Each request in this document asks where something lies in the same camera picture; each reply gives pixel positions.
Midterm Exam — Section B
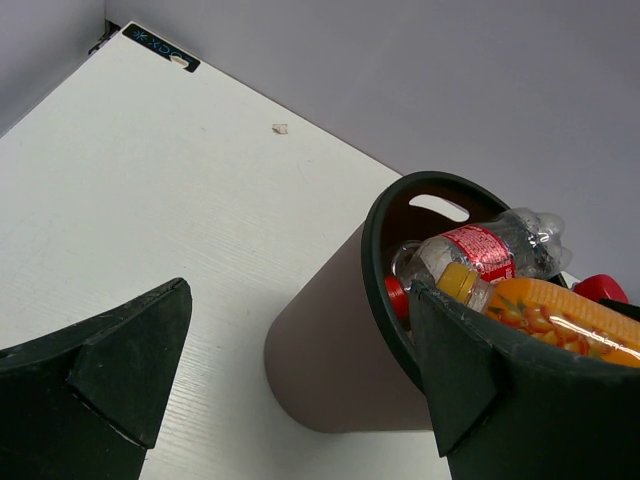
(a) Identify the red cap bottle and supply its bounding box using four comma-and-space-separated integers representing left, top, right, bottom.
571, 274, 629, 303

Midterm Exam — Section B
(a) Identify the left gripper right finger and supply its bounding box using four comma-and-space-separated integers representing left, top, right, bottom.
409, 282, 639, 479

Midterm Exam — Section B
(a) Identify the orange bottle with white label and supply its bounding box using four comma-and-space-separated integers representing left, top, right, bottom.
436, 263, 639, 368

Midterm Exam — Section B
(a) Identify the left blue corner sticker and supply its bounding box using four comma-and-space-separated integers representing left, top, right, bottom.
123, 23, 201, 73

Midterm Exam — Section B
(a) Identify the brown plastic waste bin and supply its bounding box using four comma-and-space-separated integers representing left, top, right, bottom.
264, 172, 506, 433

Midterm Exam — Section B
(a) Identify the small white paper scrap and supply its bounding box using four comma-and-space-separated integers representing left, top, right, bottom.
271, 123, 288, 135

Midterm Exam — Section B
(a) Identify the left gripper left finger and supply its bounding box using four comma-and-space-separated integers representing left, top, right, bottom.
1, 278, 192, 479

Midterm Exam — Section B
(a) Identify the clear bottle red label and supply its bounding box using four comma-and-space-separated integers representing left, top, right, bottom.
383, 205, 574, 321

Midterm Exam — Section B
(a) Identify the aluminium table frame rail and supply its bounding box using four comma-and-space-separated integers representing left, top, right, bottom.
88, 20, 121, 56

